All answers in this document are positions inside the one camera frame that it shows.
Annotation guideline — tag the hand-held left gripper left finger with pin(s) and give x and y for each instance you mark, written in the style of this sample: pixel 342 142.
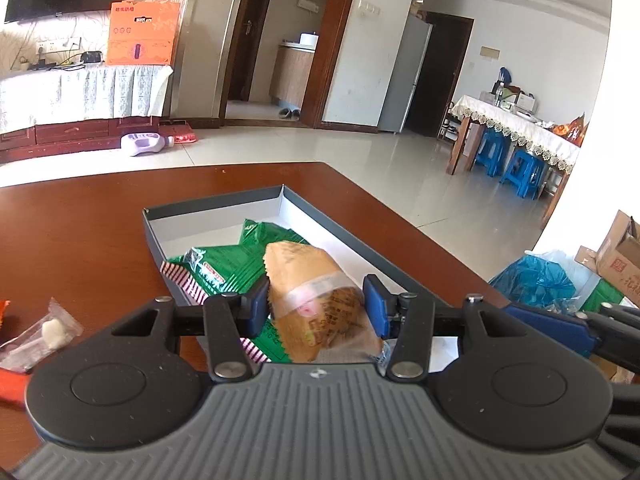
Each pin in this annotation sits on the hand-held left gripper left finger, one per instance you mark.
pixel 257 307

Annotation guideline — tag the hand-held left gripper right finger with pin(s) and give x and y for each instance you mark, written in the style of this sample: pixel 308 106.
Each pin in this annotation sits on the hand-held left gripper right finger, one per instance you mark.
pixel 376 305

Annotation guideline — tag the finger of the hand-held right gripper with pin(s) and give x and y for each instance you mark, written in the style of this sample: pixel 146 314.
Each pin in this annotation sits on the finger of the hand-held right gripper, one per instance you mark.
pixel 625 316
pixel 560 327

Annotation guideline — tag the tan bread snack packet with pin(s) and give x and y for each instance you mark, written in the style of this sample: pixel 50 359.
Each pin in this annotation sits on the tan bread snack packet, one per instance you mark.
pixel 315 300

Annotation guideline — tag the grey cardboard box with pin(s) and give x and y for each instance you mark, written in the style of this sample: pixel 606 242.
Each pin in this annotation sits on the grey cardboard box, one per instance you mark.
pixel 310 220

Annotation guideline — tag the green striped snack packet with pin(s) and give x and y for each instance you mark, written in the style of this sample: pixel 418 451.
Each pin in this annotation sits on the green striped snack packet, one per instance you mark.
pixel 225 275
pixel 272 234

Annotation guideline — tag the blue plastic bag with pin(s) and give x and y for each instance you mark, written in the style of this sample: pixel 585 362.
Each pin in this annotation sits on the blue plastic bag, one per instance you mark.
pixel 532 282

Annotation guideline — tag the brown cardboard box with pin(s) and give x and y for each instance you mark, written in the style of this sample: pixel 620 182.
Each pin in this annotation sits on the brown cardboard box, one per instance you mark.
pixel 620 260

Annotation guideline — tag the blue plastic stool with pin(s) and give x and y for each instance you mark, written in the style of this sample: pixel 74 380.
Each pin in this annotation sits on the blue plastic stool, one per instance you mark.
pixel 522 175
pixel 491 152

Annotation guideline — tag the wooden dining table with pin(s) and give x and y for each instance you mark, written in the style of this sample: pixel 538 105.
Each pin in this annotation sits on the wooden dining table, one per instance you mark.
pixel 459 145

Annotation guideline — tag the red floor item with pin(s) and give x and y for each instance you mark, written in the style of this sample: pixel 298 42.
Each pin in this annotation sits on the red floor item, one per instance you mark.
pixel 184 137

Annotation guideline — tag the orange snack bags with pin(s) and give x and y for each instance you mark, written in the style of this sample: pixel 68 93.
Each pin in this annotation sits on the orange snack bags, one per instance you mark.
pixel 572 130

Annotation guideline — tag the pair of slippers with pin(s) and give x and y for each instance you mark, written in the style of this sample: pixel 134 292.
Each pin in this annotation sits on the pair of slippers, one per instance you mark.
pixel 290 114

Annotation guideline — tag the purple plastic bottle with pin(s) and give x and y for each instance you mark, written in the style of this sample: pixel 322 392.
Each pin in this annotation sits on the purple plastic bottle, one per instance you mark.
pixel 142 143

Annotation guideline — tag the white lace tablecloth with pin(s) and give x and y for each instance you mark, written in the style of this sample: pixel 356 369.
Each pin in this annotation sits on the white lace tablecloth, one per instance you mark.
pixel 515 127

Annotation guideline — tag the clear packet with white candy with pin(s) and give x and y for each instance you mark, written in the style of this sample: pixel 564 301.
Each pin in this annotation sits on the clear packet with white candy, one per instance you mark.
pixel 47 335

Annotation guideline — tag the white box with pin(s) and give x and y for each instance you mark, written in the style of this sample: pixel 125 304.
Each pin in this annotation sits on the white box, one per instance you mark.
pixel 524 102

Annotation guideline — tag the grey refrigerator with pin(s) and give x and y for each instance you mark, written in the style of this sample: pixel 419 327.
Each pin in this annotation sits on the grey refrigerator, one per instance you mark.
pixel 405 75

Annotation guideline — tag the wooden kitchen cabinet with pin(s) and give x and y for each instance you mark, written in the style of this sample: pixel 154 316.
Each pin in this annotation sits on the wooden kitchen cabinet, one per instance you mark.
pixel 292 77

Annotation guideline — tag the dark brown door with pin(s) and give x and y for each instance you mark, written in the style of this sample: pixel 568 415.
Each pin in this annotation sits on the dark brown door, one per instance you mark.
pixel 442 75

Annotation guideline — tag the clear plastic bottle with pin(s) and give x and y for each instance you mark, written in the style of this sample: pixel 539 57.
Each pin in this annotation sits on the clear plastic bottle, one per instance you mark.
pixel 497 94

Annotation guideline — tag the wooden television cabinet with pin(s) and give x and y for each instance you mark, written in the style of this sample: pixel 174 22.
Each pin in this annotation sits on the wooden television cabinet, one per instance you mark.
pixel 75 132

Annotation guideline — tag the small orange packet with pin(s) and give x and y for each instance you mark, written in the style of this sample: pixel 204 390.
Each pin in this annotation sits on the small orange packet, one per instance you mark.
pixel 3 309

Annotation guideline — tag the orange snack packet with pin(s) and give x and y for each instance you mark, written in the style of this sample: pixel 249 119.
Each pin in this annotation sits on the orange snack packet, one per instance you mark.
pixel 12 387

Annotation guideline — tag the white pot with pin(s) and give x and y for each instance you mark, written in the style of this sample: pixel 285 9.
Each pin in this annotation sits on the white pot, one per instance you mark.
pixel 309 41

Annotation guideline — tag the cloth-covered TV cabinet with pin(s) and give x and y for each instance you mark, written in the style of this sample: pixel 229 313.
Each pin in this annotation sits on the cloth-covered TV cabinet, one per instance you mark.
pixel 80 95

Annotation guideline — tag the brown wooden door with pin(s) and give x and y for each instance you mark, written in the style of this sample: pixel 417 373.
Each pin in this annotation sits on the brown wooden door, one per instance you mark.
pixel 255 25

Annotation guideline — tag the orange gift box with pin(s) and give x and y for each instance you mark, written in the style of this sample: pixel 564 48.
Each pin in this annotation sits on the orange gift box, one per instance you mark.
pixel 142 35

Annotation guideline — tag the small black router box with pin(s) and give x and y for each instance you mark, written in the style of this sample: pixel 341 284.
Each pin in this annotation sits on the small black router box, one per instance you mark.
pixel 91 57

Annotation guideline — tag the white wall switches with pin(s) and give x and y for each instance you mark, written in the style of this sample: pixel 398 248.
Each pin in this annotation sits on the white wall switches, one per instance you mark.
pixel 370 8

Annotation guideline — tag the white wall socket strip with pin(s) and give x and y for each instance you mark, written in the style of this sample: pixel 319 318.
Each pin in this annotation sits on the white wall socket strip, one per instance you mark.
pixel 57 45

